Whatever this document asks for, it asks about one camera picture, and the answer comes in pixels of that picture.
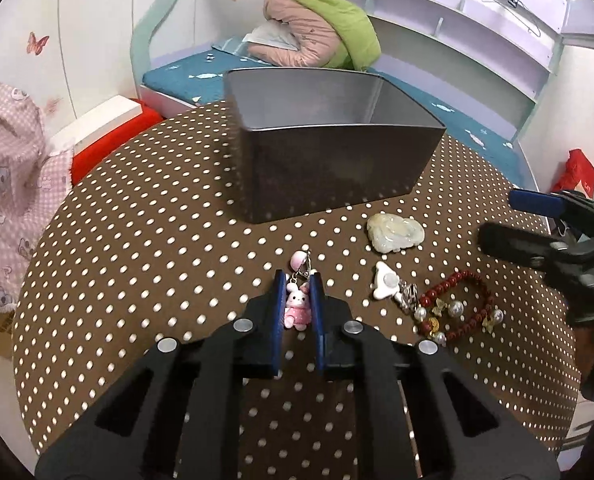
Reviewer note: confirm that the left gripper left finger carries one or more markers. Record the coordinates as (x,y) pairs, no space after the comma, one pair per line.
(248,347)

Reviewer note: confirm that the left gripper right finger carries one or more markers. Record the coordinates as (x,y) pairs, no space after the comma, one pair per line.
(350,350)

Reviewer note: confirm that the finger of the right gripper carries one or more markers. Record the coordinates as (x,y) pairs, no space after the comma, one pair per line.
(570,207)
(544,254)

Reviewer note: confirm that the pink bunny keychain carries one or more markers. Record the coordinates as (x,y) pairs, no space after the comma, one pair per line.
(297,310)

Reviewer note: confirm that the dark grey jewelry box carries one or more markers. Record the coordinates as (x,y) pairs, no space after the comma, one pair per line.
(304,140)

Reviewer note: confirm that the red bag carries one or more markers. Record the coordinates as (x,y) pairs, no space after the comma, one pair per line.
(578,175)

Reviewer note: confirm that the brown polka dot tablecloth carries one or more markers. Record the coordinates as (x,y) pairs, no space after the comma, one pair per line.
(162,335)

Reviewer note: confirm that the white flower charm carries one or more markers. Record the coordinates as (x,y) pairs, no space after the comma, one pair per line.
(386,282)

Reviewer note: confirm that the white jade pendant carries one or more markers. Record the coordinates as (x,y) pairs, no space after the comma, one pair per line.
(392,233)

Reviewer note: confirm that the red storage box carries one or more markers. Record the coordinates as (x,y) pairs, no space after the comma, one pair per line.
(88,158)

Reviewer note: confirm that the white board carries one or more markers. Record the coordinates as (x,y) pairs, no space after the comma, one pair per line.
(93,125)

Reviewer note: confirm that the pink checkered cloth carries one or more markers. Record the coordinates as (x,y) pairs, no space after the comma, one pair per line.
(34,180)

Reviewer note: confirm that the pink and green quilt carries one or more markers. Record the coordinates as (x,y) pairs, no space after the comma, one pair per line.
(328,33)

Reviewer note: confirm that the white pillow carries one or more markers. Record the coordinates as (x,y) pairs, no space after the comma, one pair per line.
(273,34)

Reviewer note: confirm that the white wardrobe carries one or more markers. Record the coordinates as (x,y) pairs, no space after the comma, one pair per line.
(86,61)

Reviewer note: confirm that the pink butterfly sticker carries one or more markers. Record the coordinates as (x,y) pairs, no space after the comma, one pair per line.
(35,44)

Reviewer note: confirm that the teal bunk bed frame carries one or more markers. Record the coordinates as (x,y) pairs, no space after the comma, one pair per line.
(537,93)

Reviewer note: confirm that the wire clothes hanger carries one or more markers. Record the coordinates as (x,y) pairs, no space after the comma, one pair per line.
(517,11)

